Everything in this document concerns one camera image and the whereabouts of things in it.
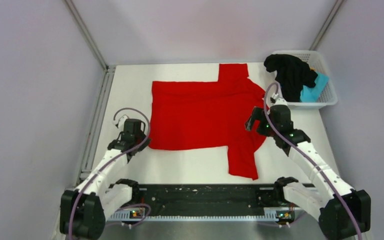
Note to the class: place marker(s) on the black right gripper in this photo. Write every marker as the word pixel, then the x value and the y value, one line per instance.
pixel 257 114

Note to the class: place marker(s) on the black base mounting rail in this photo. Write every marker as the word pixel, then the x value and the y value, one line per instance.
pixel 210 200

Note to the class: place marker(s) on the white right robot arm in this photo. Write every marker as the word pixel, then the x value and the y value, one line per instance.
pixel 340 210

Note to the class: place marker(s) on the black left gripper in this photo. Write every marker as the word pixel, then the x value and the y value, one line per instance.
pixel 146 143

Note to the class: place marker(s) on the aluminium frame rail left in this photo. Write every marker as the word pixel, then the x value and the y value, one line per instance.
pixel 88 156

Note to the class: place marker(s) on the blue t-shirt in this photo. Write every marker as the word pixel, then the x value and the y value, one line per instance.
pixel 311 94

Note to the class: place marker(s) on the white plastic basket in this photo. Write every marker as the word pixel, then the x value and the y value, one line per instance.
pixel 315 60

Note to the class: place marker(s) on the red t-shirt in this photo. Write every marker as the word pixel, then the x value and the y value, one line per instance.
pixel 196 115

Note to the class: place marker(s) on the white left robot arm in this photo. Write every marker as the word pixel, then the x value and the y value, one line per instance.
pixel 85 209

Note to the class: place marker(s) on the white slotted cable duct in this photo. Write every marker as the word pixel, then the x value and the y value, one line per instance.
pixel 270 216

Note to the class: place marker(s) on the black t-shirt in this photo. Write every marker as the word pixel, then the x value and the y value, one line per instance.
pixel 292 74

